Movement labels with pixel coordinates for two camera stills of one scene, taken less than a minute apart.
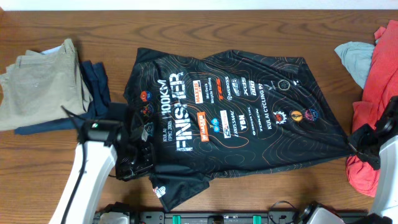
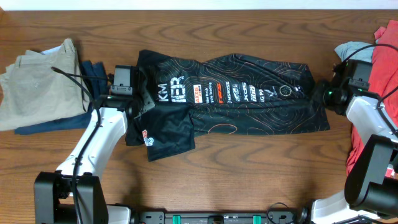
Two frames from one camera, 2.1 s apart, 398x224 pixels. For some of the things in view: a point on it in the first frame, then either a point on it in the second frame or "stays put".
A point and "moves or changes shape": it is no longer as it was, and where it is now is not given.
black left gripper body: [136, 160] to [144, 100]
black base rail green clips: [226, 216] stays put
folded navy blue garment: [95, 81] stays put
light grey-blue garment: [356, 58] stays put
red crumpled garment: [380, 87] stays put
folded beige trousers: [40, 88] stays put
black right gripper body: [365, 147] to [318, 94]
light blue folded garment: [55, 50] stays put
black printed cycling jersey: [226, 111] moves or changes shape
